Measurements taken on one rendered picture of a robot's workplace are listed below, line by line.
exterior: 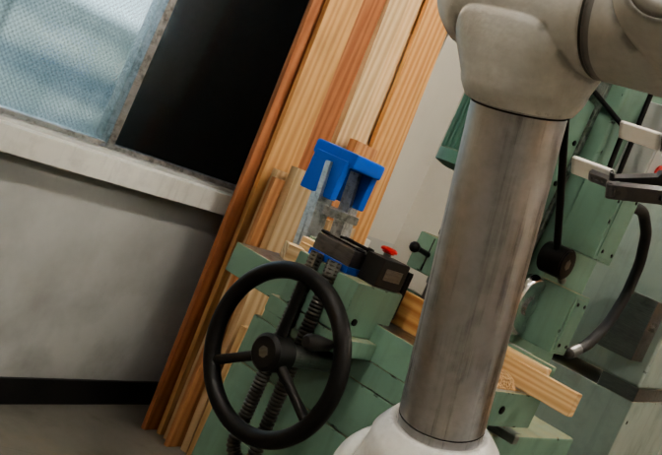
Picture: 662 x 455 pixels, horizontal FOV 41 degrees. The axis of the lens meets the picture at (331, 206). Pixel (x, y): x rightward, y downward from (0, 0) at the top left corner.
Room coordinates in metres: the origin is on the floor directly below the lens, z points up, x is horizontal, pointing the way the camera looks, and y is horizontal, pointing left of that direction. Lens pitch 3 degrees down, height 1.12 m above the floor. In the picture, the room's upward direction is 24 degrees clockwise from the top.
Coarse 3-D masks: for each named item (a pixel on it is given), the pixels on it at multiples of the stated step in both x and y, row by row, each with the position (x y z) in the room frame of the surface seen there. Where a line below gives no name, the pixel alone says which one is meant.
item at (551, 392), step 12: (504, 360) 1.49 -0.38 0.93; (516, 360) 1.48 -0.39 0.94; (516, 372) 1.47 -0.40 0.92; (528, 372) 1.46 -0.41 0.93; (540, 372) 1.45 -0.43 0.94; (516, 384) 1.46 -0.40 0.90; (528, 384) 1.45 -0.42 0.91; (540, 384) 1.44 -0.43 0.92; (552, 384) 1.43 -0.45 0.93; (540, 396) 1.44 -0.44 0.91; (552, 396) 1.42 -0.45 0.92; (564, 396) 1.41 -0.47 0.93; (576, 396) 1.40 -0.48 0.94; (564, 408) 1.41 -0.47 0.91
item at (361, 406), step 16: (256, 320) 1.62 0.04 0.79; (256, 336) 1.61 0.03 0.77; (256, 368) 1.59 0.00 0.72; (304, 384) 1.52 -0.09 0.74; (320, 384) 1.50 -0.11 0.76; (352, 384) 1.47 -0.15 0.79; (304, 400) 1.51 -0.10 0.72; (352, 400) 1.46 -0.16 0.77; (368, 400) 1.44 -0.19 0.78; (384, 400) 1.42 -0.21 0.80; (336, 416) 1.47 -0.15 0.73; (352, 416) 1.45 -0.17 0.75; (368, 416) 1.43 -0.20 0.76; (352, 432) 1.44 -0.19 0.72; (528, 432) 1.66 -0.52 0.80; (544, 432) 1.73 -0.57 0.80; (560, 432) 1.80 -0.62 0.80; (512, 448) 1.59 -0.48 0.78; (528, 448) 1.64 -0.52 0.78; (544, 448) 1.70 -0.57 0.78; (560, 448) 1.76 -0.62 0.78
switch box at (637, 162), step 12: (648, 108) 1.75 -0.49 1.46; (660, 108) 1.74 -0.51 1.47; (648, 120) 1.75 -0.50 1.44; (660, 120) 1.73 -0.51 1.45; (636, 144) 1.75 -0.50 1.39; (636, 156) 1.74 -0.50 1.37; (648, 156) 1.73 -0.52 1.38; (660, 156) 1.75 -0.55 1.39; (624, 168) 1.75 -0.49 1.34; (636, 168) 1.74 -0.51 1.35; (648, 168) 1.73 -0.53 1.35
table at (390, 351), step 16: (240, 256) 1.68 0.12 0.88; (256, 256) 1.66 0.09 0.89; (272, 256) 1.71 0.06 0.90; (240, 272) 1.67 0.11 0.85; (256, 288) 1.64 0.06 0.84; (272, 288) 1.62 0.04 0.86; (272, 304) 1.49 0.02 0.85; (352, 336) 1.44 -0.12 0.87; (384, 336) 1.45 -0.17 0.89; (400, 336) 1.45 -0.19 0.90; (352, 352) 1.41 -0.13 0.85; (368, 352) 1.44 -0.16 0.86; (384, 352) 1.45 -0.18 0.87; (400, 352) 1.43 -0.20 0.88; (384, 368) 1.44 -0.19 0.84; (400, 368) 1.42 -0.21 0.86; (496, 400) 1.36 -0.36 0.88; (512, 400) 1.40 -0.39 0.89; (528, 400) 1.45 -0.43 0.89; (496, 416) 1.38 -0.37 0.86; (512, 416) 1.42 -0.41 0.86; (528, 416) 1.47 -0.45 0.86
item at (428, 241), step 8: (424, 232) 1.60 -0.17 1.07; (424, 240) 1.59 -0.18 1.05; (432, 240) 1.58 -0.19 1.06; (424, 248) 1.59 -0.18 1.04; (432, 248) 1.58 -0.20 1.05; (416, 256) 1.59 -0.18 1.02; (424, 256) 1.59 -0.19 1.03; (432, 256) 1.57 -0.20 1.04; (408, 264) 1.60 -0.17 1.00; (416, 264) 1.59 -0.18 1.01; (424, 264) 1.58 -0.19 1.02; (424, 272) 1.58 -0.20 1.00
